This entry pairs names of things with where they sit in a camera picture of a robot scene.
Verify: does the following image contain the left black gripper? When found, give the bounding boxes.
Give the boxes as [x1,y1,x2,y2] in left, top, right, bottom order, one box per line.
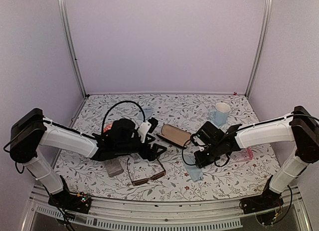
[115,136,167,161]

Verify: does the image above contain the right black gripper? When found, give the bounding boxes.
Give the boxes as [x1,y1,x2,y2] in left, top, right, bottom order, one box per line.
[193,143,222,169]

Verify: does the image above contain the blue cleaning cloth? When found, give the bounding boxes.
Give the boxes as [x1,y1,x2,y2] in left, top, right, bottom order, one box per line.
[184,155,204,182]

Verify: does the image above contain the black glasses case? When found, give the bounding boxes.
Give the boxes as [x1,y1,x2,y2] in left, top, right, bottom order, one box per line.
[157,124,191,148]

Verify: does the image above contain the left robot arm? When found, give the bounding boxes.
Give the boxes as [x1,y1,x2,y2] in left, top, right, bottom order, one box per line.
[3,108,167,208]

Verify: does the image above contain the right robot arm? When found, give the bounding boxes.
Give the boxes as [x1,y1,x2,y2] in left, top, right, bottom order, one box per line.
[194,106,319,209]

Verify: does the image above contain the pink sunglasses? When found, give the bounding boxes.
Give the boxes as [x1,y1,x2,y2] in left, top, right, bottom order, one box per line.
[231,148,253,163]

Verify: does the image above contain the brown sunglasses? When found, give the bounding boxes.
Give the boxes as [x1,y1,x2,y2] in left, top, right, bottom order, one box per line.
[126,157,166,186]

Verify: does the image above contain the floral tablecloth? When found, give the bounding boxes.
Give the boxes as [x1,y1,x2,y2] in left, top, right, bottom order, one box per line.
[54,94,279,202]

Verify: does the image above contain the light blue mug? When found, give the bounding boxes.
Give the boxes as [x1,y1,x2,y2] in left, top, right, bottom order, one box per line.
[208,102,231,126]

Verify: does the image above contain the grey glasses case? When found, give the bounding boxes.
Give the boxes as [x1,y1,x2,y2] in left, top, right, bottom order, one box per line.
[105,158,124,178]

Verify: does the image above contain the red patterned bowl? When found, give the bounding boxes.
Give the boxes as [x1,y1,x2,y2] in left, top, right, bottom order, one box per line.
[103,124,113,133]

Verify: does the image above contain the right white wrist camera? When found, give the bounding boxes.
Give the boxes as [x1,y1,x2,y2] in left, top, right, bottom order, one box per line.
[191,134,207,151]

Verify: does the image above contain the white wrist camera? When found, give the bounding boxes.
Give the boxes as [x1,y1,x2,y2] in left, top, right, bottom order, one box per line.
[191,134,207,151]
[137,117,159,143]

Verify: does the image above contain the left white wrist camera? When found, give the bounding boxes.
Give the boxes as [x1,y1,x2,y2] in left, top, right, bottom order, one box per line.
[137,117,159,143]

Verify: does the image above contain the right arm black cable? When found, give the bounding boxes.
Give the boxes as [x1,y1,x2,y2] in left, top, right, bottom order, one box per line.
[181,138,232,168]

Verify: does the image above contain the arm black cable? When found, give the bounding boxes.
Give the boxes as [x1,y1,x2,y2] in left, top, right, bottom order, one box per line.
[181,138,232,168]
[102,100,148,137]

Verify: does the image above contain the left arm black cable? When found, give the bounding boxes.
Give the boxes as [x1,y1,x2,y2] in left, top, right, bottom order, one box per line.
[102,100,148,137]

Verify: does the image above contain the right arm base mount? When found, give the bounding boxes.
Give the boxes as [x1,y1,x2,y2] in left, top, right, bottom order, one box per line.
[239,191,284,226]

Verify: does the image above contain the front aluminium rail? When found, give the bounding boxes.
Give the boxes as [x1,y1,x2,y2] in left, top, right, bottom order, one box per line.
[21,185,314,231]

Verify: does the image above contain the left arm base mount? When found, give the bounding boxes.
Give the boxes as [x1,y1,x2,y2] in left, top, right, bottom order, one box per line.
[48,191,91,214]

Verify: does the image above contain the right aluminium frame post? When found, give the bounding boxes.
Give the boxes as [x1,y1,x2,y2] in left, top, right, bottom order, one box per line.
[245,0,274,96]

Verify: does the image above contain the aluminium frame post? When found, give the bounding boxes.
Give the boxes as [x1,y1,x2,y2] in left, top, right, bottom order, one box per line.
[57,0,87,99]
[245,0,274,96]

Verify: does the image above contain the left aluminium frame post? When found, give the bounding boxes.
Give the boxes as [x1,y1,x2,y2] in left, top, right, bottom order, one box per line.
[57,0,87,99]

